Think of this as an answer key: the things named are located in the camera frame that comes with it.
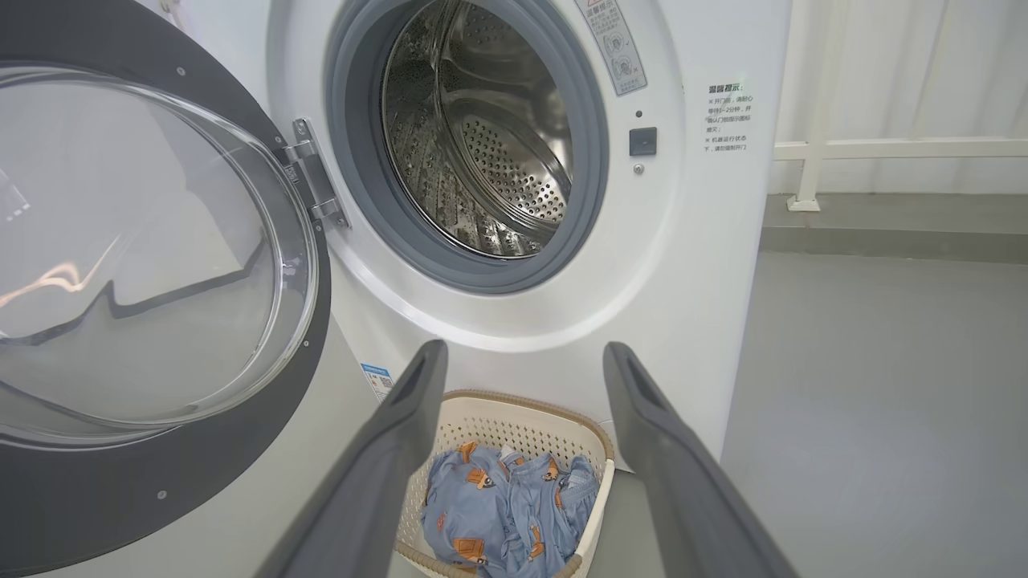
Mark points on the grey warning sticker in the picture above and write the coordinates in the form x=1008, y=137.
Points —
x=614, y=40

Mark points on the white metal railing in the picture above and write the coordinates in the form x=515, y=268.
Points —
x=811, y=148

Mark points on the metal door hinge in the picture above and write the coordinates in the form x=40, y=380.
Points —
x=313, y=172

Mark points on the blue energy label sticker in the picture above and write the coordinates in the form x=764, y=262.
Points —
x=377, y=381

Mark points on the cream perforated laundry basket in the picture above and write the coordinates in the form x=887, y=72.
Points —
x=514, y=421

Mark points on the printed text notice sticker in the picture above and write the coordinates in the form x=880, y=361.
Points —
x=729, y=119

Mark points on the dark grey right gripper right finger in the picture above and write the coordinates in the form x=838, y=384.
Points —
x=691, y=514

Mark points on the stainless steel washer drum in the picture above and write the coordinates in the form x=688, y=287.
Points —
x=498, y=144

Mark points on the white front-load washing machine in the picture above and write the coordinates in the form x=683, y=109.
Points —
x=691, y=281

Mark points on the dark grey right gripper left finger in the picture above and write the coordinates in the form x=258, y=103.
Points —
x=361, y=498

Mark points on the dark round glass washer door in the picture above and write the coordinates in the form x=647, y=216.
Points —
x=96, y=498

